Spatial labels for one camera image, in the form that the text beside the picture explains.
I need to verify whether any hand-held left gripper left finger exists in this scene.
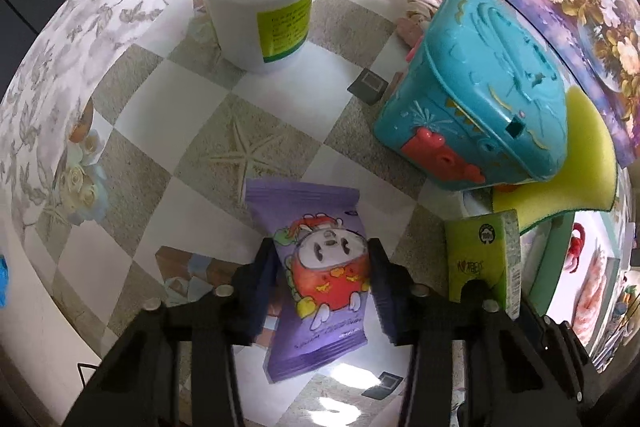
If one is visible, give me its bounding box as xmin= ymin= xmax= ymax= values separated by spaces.
xmin=62 ymin=239 xmax=281 ymax=427

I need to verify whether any teal toy treasure chest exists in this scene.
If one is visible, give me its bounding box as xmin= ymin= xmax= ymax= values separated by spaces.
xmin=372 ymin=0 xmax=571 ymax=192

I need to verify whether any green small carton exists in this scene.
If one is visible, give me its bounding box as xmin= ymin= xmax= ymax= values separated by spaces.
xmin=445 ymin=209 xmax=523 ymax=320

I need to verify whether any checkered printed tablecloth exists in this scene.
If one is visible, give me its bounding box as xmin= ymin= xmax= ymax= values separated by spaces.
xmin=0 ymin=0 xmax=626 ymax=427

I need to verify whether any yellow sponge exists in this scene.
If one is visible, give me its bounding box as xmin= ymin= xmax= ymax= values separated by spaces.
xmin=492 ymin=87 xmax=618 ymax=235

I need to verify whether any purple cartoon snack packet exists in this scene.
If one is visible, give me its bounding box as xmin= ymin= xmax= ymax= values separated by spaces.
xmin=245 ymin=179 xmax=373 ymax=385

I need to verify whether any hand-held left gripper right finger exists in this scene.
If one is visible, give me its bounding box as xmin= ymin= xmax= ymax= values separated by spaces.
xmin=367 ymin=237 xmax=601 ymax=427

